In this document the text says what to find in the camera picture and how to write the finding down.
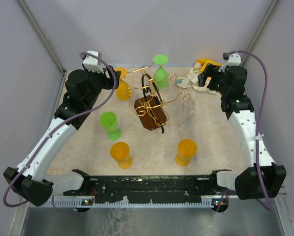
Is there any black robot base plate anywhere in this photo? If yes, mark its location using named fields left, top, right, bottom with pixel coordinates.
left=64, top=174, right=225, bottom=204

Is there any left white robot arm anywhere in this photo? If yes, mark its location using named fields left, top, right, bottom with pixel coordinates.
left=3, top=69, right=121, bottom=207

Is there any clear wine glass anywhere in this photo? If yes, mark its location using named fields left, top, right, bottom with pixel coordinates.
left=179, top=99, right=195, bottom=130

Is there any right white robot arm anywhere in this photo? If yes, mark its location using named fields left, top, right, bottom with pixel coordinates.
left=198, top=63, right=287, bottom=200

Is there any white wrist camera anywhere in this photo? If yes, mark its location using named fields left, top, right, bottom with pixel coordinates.
left=80, top=53, right=104, bottom=73
left=218, top=51, right=241, bottom=72

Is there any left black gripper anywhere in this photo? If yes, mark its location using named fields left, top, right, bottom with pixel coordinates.
left=82, top=61, right=121, bottom=108

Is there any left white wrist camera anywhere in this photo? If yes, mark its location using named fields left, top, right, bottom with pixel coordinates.
left=80, top=53, right=104, bottom=73

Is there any green wine glass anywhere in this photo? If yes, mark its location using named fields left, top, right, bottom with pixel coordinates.
left=99, top=111, right=122, bottom=141
left=153, top=55, right=168, bottom=89

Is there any white slotted cable duct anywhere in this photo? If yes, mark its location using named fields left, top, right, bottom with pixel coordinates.
left=41, top=197, right=221, bottom=208

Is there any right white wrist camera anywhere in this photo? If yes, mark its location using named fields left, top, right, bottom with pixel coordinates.
left=218, top=51, right=241, bottom=72

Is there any orange wine glass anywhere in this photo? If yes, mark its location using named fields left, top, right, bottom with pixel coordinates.
left=115, top=67, right=132, bottom=101
left=110, top=142, right=132, bottom=169
left=175, top=139, right=197, bottom=167

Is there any gold wire wine glass rack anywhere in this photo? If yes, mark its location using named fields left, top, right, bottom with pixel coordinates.
left=122, top=62, right=191, bottom=133

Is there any crumpled floral yellow cloth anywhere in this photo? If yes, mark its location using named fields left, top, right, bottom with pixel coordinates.
left=176, top=59, right=222, bottom=94

